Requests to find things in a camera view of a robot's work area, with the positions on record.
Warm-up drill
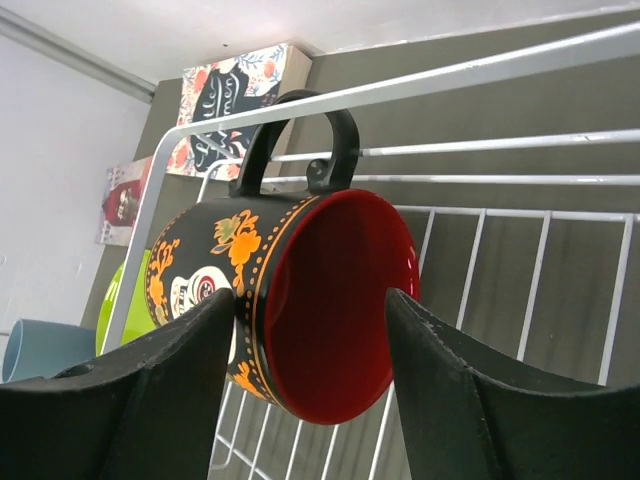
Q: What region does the dark floral book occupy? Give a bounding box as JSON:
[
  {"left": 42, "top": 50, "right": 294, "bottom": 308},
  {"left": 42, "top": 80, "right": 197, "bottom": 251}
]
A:
[{"left": 167, "top": 43, "right": 312, "bottom": 181}]

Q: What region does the light blue cup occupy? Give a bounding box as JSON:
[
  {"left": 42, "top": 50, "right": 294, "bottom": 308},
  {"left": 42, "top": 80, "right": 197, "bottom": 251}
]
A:
[{"left": 1, "top": 319, "right": 96, "bottom": 383}]

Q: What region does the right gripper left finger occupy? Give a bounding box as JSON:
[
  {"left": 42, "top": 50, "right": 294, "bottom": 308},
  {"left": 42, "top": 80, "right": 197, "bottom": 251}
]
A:
[{"left": 1, "top": 289, "right": 234, "bottom": 479}]

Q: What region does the green plate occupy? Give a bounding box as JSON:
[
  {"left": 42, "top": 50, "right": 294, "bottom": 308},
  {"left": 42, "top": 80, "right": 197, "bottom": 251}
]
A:
[{"left": 94, "top": 248, "right": 156, "bottom": 357}]

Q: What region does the black skull mug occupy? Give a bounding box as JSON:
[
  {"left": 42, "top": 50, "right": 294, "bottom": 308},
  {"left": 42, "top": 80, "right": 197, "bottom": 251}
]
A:
[{"left": 145, "top": 109, "right": 420, "bottom": 425}]

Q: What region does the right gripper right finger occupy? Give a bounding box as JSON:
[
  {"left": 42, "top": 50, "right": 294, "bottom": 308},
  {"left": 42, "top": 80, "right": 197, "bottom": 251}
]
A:
[{"left": 385, "top": 289, "right": 639, "bottom": 479}]

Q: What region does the red cover booklet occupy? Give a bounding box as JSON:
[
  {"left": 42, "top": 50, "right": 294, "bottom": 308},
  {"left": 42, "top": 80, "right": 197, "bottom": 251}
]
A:
[{"left": 96, "top": 156, "right": 152, "bottom": 246}]

